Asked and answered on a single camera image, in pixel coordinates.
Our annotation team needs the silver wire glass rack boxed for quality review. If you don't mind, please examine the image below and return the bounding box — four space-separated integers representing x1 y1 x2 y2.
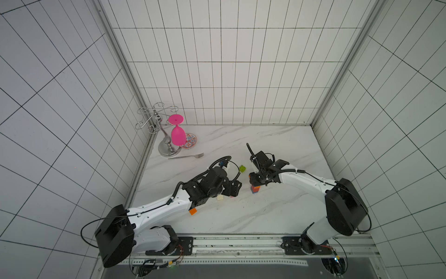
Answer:
135 102 182 158

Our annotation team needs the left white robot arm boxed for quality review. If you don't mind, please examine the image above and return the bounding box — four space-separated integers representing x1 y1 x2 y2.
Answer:
95 166 242 268

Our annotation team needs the aluminium mounting rail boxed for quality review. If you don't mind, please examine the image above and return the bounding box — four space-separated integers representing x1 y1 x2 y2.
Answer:
99 232 384 267

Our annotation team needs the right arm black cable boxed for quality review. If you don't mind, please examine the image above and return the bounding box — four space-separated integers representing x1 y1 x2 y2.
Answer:
246 142 373 234

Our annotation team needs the pink plastic wine glass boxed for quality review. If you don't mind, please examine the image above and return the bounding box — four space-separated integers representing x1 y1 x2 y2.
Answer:
168 114 187 146

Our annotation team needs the silver fork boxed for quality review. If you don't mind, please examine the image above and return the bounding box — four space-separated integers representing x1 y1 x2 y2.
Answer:
168 153 204 159

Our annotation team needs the patterned small bowl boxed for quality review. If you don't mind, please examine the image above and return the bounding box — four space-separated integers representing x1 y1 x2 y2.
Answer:
181 133 197 149

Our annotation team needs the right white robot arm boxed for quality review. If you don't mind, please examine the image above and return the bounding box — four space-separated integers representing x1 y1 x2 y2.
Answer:
249 150 368 255

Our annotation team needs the orange lego brick front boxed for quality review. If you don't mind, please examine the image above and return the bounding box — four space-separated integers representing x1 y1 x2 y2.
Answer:
189 208 197 216

